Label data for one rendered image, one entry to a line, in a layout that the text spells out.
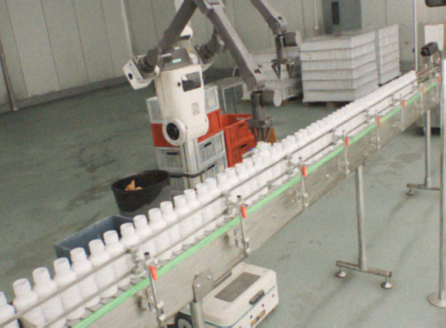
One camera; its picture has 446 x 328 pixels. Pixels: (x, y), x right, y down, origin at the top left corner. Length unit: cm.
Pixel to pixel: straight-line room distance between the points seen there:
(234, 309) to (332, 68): 621
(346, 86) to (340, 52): 57
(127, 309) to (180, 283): 22
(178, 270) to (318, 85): 710
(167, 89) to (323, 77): 617
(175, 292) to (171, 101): 113
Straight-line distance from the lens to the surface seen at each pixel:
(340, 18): 1247
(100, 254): 138
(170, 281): 155
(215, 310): 261
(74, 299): 135
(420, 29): 615
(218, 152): 457
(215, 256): 170
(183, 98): 240
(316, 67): 843
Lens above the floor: 171
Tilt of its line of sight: 17 degrees down
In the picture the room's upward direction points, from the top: 7 degrees counter-clockwise
